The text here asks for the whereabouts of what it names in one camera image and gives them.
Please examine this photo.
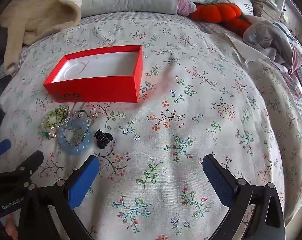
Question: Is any red cardboard box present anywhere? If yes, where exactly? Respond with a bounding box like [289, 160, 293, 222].
[43, 44, 143, 103]

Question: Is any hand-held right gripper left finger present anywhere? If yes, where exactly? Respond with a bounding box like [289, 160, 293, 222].
[18, 155, 101, 240]

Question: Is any beige quilted jacket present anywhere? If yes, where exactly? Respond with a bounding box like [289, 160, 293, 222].
[0, 0, 82, 75]

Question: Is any orange plush pumpkin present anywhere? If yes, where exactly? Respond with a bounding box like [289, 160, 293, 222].
[222, 17, 253, 34]
[190, 2, 242, 22]

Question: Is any crumpled white grey cloth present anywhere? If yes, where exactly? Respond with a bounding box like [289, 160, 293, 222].
[242, 20, 302, 68]

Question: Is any person's left hand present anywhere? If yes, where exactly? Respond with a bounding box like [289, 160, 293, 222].
[4, 219, 19, 240]

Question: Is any green gem ring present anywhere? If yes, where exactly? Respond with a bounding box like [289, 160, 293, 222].
[42, 129, 57, 140]

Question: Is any stack of papers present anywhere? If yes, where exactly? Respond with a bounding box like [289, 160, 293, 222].
[244, 0, 287, 20]

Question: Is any floral duvet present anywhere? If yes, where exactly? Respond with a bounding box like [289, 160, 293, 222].
[0, 12, 302, 240]

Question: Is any blue bead bracelet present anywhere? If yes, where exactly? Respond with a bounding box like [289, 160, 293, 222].
[58, 119, 93, 153]

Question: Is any black hair claw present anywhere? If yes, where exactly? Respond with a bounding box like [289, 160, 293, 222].
[95, 129, 113, 149]

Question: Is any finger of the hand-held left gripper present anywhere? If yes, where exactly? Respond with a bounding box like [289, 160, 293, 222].
[0, 150, 44, 180]
[0, 139, 12, 158]

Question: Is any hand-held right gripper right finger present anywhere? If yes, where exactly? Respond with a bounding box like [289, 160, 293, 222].
[202, 154, 286, 240]

